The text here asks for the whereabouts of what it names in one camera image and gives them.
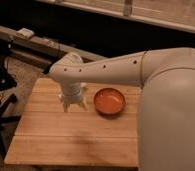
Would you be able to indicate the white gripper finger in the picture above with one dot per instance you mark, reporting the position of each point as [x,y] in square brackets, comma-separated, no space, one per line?
[83,104]
[65,107]

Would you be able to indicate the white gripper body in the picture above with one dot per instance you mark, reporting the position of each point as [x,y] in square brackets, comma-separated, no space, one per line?
[72,93]

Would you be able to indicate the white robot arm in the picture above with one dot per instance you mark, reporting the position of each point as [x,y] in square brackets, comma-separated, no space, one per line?
[166,115]

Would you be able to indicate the orange ceramic bowl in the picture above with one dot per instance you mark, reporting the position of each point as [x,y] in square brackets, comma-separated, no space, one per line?
[109,101]

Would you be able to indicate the wooden table board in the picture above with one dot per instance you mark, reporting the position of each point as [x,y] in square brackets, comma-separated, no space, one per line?
[46,135]

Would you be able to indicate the small white box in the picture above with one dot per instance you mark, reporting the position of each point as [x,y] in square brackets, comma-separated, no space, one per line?
[25,33]

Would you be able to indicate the black stand frame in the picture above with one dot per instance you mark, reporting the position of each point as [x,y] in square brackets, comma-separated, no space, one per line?
[6,82]

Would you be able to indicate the long grey metal rail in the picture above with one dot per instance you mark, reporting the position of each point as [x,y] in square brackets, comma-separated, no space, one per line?
[38,51]

